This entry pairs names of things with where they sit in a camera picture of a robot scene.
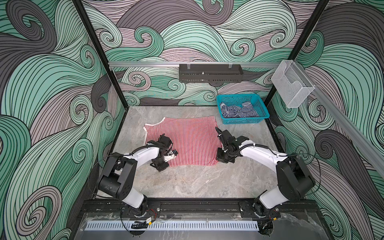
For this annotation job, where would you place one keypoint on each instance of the black perforated wall tray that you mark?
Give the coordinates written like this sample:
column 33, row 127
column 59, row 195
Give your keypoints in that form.
column 210, row 73

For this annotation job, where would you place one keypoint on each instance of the clear plastic wall bin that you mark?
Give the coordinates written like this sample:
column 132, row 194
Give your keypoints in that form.
column 292, row 83

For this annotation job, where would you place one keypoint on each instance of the red white striped tank top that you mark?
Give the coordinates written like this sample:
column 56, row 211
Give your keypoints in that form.
column 195, row 139

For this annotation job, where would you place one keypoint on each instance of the navy white striped tank top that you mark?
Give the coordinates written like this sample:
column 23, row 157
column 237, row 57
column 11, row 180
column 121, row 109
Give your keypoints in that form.
column 245, row 110

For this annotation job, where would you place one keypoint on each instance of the black frame post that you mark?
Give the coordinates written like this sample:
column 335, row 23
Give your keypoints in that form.
column 95, row 41
column 308, row 29

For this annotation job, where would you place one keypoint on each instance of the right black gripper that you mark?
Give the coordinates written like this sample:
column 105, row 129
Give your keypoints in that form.
column 220, row 159

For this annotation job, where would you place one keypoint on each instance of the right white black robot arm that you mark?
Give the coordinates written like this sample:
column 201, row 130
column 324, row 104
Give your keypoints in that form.
column 293, row 176

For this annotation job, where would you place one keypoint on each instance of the aluminium rail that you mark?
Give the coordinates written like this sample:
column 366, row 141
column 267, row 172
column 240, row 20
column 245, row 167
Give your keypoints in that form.
column 153, row 64
column 329, row 94

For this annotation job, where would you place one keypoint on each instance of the back aluminium rail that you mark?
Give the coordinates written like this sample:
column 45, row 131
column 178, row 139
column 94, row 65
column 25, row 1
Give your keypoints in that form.
column 153, row 64

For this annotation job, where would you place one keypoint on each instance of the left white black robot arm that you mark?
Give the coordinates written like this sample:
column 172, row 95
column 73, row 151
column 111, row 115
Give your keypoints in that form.
column 117, row 177

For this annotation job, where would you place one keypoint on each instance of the left black frame post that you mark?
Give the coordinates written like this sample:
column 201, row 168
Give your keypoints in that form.
column 95, row 41

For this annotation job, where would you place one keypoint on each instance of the teal plastic basket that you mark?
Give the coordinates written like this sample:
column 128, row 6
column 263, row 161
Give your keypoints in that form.
column 238, row 99

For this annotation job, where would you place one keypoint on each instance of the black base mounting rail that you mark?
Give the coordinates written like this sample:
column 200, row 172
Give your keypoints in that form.
column 162, row 207

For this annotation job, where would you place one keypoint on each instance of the white slotted cable duct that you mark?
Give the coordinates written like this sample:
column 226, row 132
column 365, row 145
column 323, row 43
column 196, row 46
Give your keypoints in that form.
column 175, row 226

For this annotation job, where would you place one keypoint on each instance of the right black frame post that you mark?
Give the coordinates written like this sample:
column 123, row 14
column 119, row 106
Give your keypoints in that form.
column 308, row 29

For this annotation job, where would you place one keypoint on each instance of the right aluminium rail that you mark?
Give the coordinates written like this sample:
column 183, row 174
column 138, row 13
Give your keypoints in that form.
column 329, row 94

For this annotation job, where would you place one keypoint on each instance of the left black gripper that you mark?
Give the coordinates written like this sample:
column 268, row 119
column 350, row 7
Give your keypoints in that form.
column 161, row 168

